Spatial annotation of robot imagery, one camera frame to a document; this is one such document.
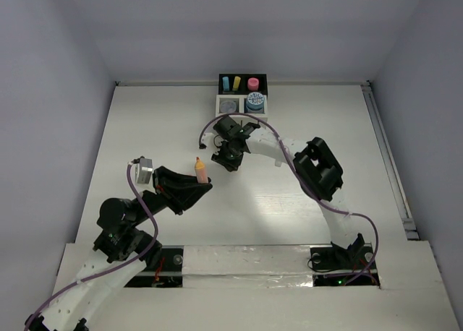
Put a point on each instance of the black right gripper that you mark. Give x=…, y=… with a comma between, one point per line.
x=231, y=165

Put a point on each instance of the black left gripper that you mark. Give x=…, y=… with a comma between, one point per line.
x=168, y=181

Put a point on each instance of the clear jar of paperclips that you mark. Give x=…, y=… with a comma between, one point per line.
x=228, y=106

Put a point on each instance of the pink-capped tube of crayons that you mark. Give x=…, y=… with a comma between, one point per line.
x=253, y=84

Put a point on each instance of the yellow marker cap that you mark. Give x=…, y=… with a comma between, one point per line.
x=236, y=83

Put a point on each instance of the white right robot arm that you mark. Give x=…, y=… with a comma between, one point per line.
x=313, y=164

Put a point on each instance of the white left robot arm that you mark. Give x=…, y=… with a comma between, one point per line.
x=126, y=246

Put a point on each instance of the white slotted organizer box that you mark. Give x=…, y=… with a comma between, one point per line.
x=241, y=116

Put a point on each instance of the black slotted organizer box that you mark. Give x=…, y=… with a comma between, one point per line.
x=263, y=87

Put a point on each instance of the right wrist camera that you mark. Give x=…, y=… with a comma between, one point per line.
x=204, y=144

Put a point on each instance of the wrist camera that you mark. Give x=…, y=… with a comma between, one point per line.
x=140, y=171
x=204, y=144

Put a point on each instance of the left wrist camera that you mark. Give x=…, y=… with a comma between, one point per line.
x=140, y=171

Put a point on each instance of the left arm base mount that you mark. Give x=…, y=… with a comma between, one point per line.
x=166, y=273

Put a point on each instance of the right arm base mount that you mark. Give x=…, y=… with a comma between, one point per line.
x=333, y=266

